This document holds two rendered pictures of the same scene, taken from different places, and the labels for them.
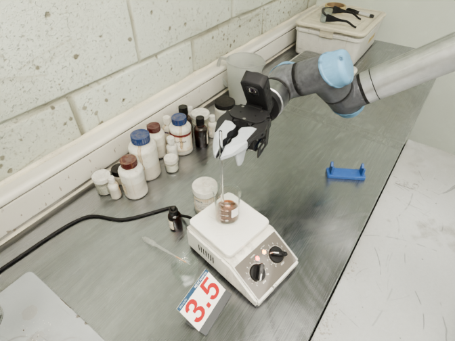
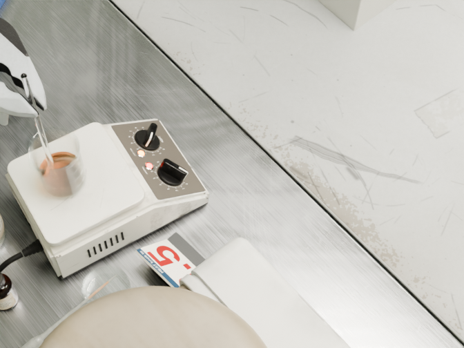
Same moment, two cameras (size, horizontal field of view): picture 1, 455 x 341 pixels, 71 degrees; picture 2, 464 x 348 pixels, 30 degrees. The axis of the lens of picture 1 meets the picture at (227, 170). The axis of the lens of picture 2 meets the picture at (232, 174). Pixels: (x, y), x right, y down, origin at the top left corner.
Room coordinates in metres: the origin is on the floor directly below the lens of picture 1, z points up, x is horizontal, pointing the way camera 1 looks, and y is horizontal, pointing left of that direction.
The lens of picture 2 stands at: (0.14, 0.42, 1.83)
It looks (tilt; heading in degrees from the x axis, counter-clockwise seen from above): 60 degrees down; 282
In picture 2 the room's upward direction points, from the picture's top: 2 degrees clockwise
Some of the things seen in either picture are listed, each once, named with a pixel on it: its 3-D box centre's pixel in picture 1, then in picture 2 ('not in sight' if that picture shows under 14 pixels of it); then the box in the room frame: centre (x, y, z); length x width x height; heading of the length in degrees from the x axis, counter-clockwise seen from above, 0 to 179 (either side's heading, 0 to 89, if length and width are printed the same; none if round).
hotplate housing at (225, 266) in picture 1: (237, 242); (101, 190); (0.39, -0.02, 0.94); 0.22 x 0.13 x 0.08; 45
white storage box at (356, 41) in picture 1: (338, 32); not in sight; (1.53, -0.52, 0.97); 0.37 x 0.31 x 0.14; 146
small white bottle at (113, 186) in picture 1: (113, 187); not in sight; (0.55, 0.28, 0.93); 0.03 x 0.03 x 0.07
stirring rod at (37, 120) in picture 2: (221, 175); (41, 133); (0.42, 0.01, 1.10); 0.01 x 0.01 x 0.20
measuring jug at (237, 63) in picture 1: (240, 79); not in sight; (1.05, -0.05, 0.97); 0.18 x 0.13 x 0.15; 63
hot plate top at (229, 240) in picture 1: (229, 222); (76, 181); (0.41, 0.00, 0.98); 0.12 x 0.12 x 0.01; 45
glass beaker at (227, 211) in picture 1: (225, 203); (56, 166); (0.42, 0.00, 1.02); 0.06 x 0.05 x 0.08; 66
